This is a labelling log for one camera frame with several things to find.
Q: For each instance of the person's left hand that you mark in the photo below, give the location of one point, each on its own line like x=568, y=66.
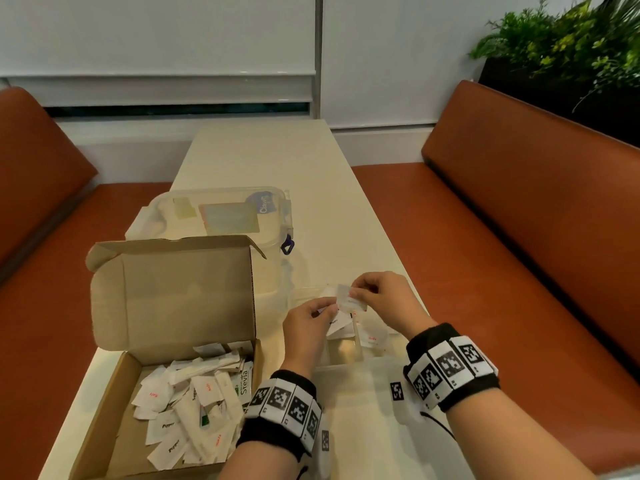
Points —
x=305, y=334

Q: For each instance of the person's right hand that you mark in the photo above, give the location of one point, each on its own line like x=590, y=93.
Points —
x=395, y=304

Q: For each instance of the sorted sachets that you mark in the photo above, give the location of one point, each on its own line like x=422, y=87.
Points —
x=342, y=327
x=372, y=337

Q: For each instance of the clear compartment tray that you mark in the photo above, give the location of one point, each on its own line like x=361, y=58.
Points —
x=345, y=352

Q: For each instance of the brown cardboard box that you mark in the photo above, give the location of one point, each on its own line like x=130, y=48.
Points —
x=175, y=294

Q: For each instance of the pile of white sachets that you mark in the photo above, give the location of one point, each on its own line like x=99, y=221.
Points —
x=190, y=409

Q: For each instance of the person's right forearm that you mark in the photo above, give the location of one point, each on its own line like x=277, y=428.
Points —
x=510, y=434

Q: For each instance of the person's left forearm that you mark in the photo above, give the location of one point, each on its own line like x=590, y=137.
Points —
x=255, y=464

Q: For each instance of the black wristband with marker tiles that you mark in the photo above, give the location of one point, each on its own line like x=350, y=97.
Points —
x=280, y=399
x=450, y=364

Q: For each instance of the orange leather bench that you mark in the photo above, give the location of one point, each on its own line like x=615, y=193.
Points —
x=40, y=244
x=500, y=234

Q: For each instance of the clear lidded plastic container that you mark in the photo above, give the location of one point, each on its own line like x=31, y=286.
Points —
x=230, y=217

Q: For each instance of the black planter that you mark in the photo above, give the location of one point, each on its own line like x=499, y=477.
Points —
x=540, y=94

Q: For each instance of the grey metal bar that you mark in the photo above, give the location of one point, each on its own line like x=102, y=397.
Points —
x=625, y=475

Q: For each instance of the green leafy plant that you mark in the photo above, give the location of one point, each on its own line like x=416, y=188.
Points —
x=550, y=39

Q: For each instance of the white roller blind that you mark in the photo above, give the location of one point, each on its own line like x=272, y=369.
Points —
x=150, y=29

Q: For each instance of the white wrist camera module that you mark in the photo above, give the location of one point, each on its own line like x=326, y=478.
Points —
x=325, y=442
x=397, y=392

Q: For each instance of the grey window frame post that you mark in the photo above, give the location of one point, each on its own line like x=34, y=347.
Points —
x=317, y=44

